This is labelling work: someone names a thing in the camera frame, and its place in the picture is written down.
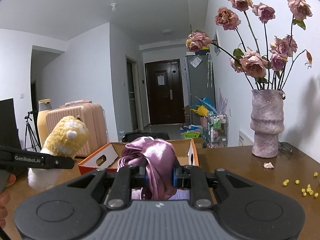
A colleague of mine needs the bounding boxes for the grey refrigerator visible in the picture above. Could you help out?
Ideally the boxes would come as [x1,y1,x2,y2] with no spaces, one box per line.
[184,52,216,128]

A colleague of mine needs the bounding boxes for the white wall panel box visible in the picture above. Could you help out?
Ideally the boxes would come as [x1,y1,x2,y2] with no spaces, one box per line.
[214,30,222,57]

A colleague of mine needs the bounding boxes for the pink ribbed suitcase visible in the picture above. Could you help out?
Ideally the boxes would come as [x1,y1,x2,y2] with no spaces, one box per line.
[46,103,108,158]

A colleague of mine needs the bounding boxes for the green detergent bag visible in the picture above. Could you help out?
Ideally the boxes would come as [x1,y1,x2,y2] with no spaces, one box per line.
[183,130,201,140]

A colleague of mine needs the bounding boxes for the orange printed cardboard box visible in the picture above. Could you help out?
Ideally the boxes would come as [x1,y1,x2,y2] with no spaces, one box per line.
[78,139,200,176]

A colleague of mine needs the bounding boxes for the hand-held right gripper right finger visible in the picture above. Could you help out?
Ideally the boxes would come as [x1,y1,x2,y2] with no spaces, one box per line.
[172,165,253,209]

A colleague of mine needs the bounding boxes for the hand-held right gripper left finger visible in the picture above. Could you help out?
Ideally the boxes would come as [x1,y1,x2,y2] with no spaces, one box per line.
[57,165,148,209]

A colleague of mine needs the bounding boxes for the pink textured vase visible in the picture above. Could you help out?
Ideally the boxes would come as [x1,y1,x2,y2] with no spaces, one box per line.
[251,89,285,158]

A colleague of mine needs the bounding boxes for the bunch of dried pink roses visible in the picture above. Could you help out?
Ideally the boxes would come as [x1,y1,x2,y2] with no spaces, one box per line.
[186,0,313,90]

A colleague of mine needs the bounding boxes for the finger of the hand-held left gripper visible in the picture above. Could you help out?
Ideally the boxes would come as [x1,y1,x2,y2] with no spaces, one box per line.
[46,155,75,169]

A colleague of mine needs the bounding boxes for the interior glass door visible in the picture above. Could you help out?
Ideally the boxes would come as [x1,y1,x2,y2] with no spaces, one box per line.
[126,57,139,132]

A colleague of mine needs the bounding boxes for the pink folded clothes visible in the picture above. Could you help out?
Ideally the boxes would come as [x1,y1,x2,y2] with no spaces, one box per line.
[60,100,93,108]

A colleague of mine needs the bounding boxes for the dark brown entrance door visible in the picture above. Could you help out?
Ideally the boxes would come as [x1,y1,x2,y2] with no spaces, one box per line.
[144,59,185,125]

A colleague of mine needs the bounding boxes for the purple satin cloth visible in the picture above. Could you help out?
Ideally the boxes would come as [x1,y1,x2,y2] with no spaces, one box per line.
[117,137,178,200]

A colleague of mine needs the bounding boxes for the pile of blue yellow bags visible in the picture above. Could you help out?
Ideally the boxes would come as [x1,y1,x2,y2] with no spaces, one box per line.
[189,96,218,117]

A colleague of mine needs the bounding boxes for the black monitor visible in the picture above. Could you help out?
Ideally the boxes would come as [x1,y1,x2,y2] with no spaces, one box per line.
[0,98,23,152]

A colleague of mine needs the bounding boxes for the tall yellow bottle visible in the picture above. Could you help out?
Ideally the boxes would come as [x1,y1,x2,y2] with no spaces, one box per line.
[37,99,52,147]

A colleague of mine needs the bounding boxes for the yellow plush toy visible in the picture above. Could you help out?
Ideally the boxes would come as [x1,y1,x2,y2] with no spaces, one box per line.
[27,116,90,189]

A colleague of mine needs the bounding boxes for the black duffel bag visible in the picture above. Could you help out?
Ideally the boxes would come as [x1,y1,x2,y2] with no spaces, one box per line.
[122,132,170,143]

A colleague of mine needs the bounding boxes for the scattered yellow crumbs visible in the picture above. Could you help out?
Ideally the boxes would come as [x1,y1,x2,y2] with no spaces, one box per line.
[282,171,320,197]

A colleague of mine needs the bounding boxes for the black tripod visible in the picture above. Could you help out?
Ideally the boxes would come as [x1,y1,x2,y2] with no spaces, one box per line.
[24,110,42,152]

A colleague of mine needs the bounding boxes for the wire rolling cart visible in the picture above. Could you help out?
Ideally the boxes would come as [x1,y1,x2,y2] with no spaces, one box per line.
[206,113,228,148]

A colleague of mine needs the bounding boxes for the black cable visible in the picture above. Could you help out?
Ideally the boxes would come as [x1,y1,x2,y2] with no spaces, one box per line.
[278,142,294,153]

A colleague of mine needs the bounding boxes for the blue plastic bag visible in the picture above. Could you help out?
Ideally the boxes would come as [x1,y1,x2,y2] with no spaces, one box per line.
[180,124,200,132]

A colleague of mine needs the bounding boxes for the person's left hand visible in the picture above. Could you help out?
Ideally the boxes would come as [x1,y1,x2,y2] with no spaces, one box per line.
[0,174,17,229]

